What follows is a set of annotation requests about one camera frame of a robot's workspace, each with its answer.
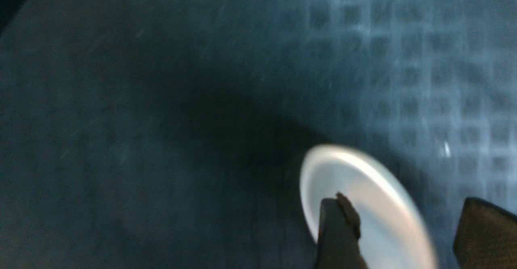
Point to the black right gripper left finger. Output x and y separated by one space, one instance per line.
338 235

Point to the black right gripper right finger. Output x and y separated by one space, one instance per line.
486 237

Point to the white soup spoon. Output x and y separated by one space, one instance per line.
393 232

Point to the black serving tray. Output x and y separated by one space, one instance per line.
168 134

